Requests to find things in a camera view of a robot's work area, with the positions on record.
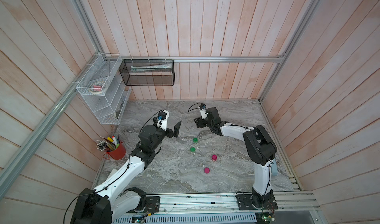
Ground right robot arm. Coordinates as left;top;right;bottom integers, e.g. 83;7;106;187
194;103;277;209

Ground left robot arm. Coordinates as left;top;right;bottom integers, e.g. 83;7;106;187
70;120;181;224

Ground red pencil cup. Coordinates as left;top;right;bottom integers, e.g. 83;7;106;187
103;143;126;160

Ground bundle of pencils and pens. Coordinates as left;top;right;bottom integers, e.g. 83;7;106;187
97;136;120;152

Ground tape roll on shelf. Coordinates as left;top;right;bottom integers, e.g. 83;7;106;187
89;81;107;95

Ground blue grey stapler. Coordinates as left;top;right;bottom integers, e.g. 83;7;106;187
271;159;279;176

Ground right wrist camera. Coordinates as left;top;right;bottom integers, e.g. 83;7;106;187
199;103;207;120

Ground black mesh wall basket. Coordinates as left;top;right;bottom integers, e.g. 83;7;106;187
119;59;175;86

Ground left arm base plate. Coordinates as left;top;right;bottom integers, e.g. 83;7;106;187
128;196;160;214

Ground white wire shelf rack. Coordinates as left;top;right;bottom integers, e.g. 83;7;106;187
76;53;131;125

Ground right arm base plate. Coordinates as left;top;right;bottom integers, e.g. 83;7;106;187
235;193;278;211

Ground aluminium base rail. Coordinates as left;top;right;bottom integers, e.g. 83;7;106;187
124;191;320;215

